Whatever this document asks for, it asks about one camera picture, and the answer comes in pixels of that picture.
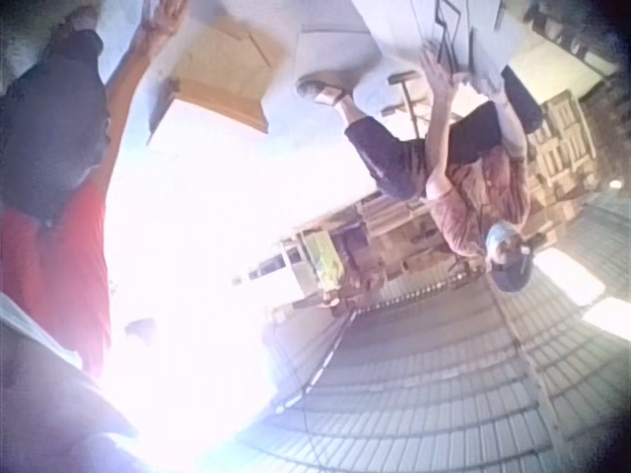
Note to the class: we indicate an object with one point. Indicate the person's right fingers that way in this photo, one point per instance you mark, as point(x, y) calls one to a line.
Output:
point(172, 9)

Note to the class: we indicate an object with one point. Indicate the stack of wooden pallets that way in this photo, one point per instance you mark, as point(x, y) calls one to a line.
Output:
point(567, 148)

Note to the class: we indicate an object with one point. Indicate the person's right hand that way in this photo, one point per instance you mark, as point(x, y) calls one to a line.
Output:
point(165, 24)

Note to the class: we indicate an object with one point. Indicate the wooden rack with timber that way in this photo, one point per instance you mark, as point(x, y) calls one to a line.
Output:
point(394, 226)

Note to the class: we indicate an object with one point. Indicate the light wooden board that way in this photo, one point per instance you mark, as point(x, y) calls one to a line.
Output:
point(222, 64)

